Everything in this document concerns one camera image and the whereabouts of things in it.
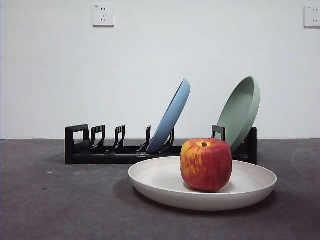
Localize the cream yellow plate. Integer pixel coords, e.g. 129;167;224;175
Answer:
127;155;278;212

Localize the red and yellow apple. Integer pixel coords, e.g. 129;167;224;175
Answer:
179;138;233;193

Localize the light blue plate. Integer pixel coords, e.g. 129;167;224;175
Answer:
146;78;191;154

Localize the black plastic plate rack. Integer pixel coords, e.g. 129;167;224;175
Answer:
64;124;258;165

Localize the pale green plate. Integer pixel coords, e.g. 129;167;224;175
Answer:
216;76;261;153

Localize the white wall socket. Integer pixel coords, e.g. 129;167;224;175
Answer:
303;5;320;29
92;4;116;28

